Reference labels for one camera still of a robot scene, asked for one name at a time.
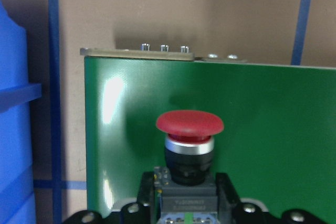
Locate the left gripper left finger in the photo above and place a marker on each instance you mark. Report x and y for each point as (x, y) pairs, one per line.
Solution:
(143, 209)

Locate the green conveyor belt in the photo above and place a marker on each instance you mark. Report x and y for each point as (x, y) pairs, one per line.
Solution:
(277, 145)

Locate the left blue plastic bin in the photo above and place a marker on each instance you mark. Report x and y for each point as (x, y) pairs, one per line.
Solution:
(17, 190)

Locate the red push button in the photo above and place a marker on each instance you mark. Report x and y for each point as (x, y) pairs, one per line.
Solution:
(187, 190)

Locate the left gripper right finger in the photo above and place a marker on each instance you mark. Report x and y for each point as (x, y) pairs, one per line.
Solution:
(230, 207)

